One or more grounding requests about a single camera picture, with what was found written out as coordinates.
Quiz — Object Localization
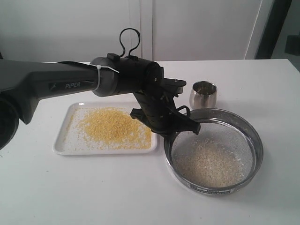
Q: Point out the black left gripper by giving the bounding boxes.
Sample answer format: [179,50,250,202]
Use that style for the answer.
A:
[130,91,201,137]

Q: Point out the stainless steel cup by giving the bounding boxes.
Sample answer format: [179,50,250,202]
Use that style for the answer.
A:
[189,81,218,110]

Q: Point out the white rice grains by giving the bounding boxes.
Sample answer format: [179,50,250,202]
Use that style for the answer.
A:
[172,140,244,188]

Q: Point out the round stainless steel sieve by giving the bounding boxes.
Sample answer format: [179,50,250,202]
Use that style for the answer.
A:
[164,108,263,196]

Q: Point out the yellow and white grains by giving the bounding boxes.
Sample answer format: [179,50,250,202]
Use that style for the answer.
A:
[68,107,152,150]

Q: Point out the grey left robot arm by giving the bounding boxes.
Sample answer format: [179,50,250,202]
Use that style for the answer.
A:
[0,53,201,147]

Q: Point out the white plastic tray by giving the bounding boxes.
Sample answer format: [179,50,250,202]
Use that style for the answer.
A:
[53,102,158,155]

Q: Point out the dark object behind table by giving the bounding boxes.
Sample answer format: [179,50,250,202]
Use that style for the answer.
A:
[285,35,300,56]

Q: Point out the white cabinet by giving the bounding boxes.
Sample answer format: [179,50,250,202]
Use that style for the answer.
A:
[0,0,273,62]

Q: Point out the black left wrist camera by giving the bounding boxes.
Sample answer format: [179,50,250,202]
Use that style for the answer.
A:
[162,78,187,97]

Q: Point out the black left camera cable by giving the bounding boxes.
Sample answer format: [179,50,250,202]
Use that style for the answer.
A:
[53,28,192,118]

